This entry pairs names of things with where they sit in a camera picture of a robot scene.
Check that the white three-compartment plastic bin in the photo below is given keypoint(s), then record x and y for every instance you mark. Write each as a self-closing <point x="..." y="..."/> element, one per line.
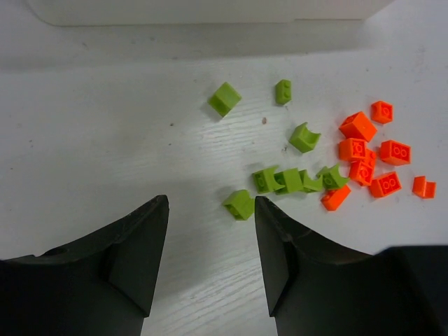
<point x="180" y="12"/>

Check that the lime green small brick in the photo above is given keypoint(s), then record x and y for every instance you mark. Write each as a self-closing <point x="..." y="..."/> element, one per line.
<point x="265" y="181"/>
<point x="290" y="180"/>
<point x="224" y="99"/>
<point x="303" y="139"/>
<point x="283" y="92"/>

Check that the lime green arch brick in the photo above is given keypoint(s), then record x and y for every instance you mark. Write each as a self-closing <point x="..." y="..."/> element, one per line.
<point x="331" y="177"/>
<point x="310" y="185"/>
<point x="240" y="205"/>

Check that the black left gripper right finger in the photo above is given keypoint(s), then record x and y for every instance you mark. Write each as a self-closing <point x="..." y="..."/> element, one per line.
<point x="315" y="286"/>

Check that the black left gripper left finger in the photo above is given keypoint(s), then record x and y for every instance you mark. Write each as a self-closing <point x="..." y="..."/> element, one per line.
<point x="100" y="284"/>

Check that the orange small brick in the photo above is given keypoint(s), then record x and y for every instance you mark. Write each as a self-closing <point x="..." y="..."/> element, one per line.
<point x="352" y="149"/>
<point x="358" y="126"/>
<point x="423" y="188"/>
<point x="334" y="198"/>
<point x="362" y="171"/>
<point x="385" y="185"/>
<point x="395" y="153"/>
<point x="382" y="112"/>

